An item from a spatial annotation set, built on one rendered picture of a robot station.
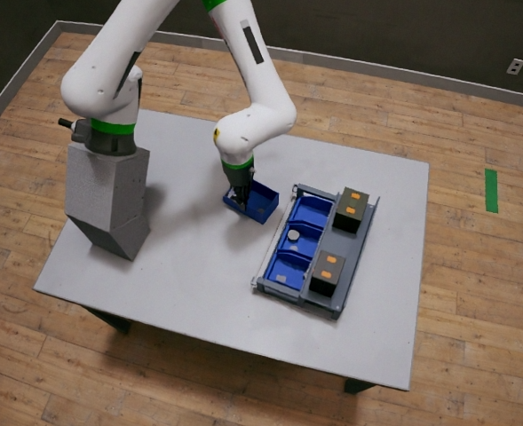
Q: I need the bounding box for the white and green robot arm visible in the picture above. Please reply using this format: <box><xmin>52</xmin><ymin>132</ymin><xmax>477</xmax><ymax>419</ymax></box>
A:
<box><xmin>58</xmin><ymin>0</ymin><xmax>297</xmax><ymax>179</ymax></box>

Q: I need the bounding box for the grey metal shelf rack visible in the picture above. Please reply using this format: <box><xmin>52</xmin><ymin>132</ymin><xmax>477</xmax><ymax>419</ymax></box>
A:
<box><xmin>250</xmin><ymin>183</ymin><xmax>380</xmax><ymax>320</ymax></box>

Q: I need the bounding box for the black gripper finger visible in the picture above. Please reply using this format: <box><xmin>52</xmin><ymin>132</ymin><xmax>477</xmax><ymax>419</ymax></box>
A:
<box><xmin>226</xmin><ymin>185</ymin><xmax>247</xmax><ymax>212</ymax></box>
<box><xmin>244</xmin><ymin>172</ymin><xmax>254</xmax><ymax>206</ymax></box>

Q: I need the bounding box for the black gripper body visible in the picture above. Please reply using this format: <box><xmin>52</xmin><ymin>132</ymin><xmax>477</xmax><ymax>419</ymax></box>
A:
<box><xmin>227</xmin><ymin>172</ymin><xmax>252</xmax><ymax>192</ymax></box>

